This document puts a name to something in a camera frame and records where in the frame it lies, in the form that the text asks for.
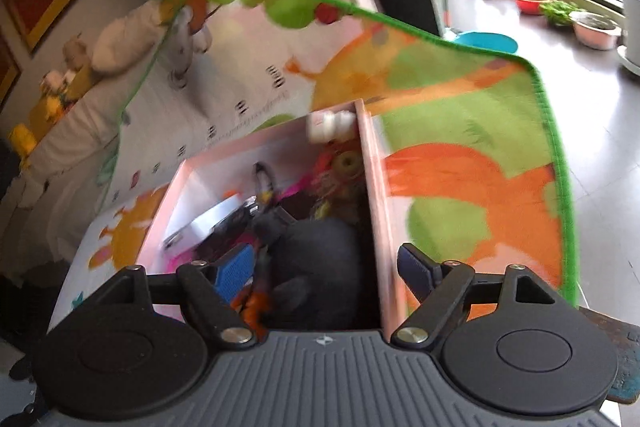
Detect black plush cat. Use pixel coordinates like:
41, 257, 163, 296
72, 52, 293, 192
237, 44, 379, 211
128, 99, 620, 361
252, 212, 373, 333

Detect printed cartoon play mat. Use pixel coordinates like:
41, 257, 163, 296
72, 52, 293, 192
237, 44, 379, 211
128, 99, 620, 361
47, 0, 583, 323

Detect colourful plush doll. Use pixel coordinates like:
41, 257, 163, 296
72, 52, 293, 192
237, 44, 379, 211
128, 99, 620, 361
40, 69, 76, 118

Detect red yellow toy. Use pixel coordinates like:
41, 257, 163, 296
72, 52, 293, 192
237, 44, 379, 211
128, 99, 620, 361
312, 142, 363, 208

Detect grey covered sofa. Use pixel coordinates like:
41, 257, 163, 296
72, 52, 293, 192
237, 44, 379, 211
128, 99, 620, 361
0, 72, 166, 288

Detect brown plush bear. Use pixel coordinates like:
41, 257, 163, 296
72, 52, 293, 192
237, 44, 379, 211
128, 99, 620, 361
62, 34, 96, 72

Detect white plastic bottle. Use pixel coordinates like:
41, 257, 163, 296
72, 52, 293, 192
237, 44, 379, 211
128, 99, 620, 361
306, 108, 357, 142

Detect pink cardboard box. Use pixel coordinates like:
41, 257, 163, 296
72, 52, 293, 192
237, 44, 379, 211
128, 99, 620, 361
134, 99, 418, 333

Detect yellow sofa cushion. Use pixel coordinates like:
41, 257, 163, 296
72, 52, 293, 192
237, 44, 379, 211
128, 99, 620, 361
65, 62, 101, 102

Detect orange plastic dumpling mold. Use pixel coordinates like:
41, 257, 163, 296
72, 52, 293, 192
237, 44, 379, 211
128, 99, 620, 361
231, 279, 275, 325

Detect small white box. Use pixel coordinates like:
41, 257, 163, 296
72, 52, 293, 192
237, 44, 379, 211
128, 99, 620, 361
162, 198, 248, 248

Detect red basin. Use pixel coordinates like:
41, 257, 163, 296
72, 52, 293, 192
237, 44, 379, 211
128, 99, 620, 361
511, 0, 556, 15

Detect blue basin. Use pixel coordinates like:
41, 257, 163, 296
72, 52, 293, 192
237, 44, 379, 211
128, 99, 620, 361
456, 32, 518, 55

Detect pale planter basin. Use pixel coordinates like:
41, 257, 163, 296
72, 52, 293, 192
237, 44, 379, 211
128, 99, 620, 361
570, 11, 623, 50

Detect green leafy plants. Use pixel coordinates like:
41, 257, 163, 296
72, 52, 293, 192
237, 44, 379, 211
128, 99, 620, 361
540, 0, 576, 26

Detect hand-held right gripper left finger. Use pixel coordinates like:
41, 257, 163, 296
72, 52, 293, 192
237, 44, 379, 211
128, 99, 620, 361
102, 243, 257, 348

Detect wheeled pot stand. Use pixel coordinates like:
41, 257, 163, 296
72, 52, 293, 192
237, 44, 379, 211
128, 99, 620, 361
616, 47, 640, 75

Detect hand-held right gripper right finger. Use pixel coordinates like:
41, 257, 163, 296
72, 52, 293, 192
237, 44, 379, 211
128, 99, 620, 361
391, 243, 560, 349

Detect yellow backpack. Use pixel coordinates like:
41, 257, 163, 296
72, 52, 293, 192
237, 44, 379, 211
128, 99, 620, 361
10, 123, 38, 168

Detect cream pillow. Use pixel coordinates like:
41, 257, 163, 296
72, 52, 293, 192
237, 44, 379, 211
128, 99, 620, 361
92, 2, 173, 75

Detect palm in white ribbed pot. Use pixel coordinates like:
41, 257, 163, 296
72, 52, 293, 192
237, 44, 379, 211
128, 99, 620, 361
619, 0, 640, 58

